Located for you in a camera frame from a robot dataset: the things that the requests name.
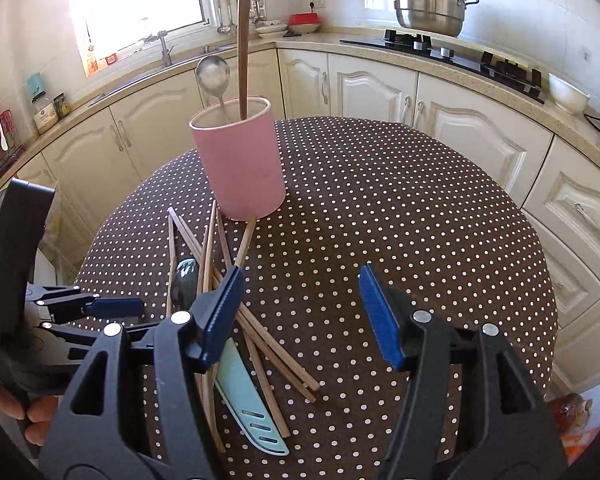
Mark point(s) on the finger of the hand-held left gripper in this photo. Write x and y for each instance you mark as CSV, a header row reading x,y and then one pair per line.
x,y
70,337
120,306

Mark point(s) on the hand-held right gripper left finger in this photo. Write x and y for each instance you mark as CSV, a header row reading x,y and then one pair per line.
x,y
225,310

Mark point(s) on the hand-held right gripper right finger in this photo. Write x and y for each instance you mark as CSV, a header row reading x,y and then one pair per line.
x,y
380,320

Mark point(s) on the bunch of wooden chopsticks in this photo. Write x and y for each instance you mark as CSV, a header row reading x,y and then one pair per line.
x,y
285,360

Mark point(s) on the pink utensil holder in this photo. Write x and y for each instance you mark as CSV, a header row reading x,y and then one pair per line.
x,y
240,170

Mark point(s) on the person's left hand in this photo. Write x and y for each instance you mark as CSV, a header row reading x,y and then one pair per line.
x,y
40,410

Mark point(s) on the teal sheathed knife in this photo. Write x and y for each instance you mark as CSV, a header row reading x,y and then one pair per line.
x,y
245,400

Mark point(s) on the brown polka dot tablecloth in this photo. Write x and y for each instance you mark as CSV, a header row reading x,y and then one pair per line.
x,y
380,200

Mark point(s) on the white spatula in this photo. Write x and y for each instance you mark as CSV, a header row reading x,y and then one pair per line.
x,y
1,135

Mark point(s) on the glass jar white lid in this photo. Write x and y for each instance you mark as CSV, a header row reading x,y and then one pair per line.
x,y
45,117

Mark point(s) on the teal box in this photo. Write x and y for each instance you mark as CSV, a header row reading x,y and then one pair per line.
x,y
36,85

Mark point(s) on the orange packet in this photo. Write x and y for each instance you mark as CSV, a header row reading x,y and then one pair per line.
x,y
92,62

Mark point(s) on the orange printed bag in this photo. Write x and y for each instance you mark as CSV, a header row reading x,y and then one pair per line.
x,y
575,412

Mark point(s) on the small red jar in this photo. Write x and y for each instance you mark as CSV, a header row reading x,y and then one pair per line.
x,y
111,58

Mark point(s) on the cream base cabinets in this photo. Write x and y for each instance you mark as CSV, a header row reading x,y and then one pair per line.
x,y
370,90

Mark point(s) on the steel sink faucet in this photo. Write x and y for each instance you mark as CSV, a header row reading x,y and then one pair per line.
x,y
166,52

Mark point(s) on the steel kitchen sink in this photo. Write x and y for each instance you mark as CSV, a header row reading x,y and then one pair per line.
x,y
215,50

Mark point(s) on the black gas hob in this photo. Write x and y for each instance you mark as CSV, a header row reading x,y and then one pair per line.
x,y
460,60

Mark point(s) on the beige stone countertop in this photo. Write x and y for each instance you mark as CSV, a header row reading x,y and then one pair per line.
x,y
330,40

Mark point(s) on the stack of white bowls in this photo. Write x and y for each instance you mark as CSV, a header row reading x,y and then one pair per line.
x,y
272,29

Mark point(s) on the kitchen window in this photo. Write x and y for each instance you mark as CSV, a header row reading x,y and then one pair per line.
x,y
140,0

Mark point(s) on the white bowl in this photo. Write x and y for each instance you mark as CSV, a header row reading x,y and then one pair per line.
x,y
569,95

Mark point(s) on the red pot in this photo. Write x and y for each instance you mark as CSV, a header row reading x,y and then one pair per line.
x,y
305,20

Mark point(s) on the steel steamer pot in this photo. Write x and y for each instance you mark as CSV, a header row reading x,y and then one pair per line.
x,y
430,5

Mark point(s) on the white wall socket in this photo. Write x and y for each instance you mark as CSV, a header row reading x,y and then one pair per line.
x,y
317,5

